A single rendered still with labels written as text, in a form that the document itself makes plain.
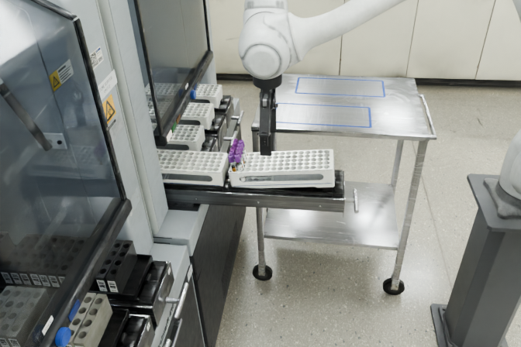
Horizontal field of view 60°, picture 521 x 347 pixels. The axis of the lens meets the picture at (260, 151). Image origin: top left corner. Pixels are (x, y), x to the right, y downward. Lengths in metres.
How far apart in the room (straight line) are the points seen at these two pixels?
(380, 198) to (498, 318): 0.67
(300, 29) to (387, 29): 2.65
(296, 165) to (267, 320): 0.90
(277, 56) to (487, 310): 1.26
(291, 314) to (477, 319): 0.71
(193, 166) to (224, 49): 2.42
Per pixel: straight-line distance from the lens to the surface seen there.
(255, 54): 0.89
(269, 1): 1.05
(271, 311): 2.03
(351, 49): 3.60
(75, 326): 1.00
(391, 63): 3.68
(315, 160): 1.30
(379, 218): 2.04
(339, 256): 2.24
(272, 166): 1.28
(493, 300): 1.79
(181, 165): 1.36
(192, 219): 1.35
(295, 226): 1.96
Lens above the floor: 1.64
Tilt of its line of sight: 34 degrees down
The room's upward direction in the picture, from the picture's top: 2 degrees counter-clockwise
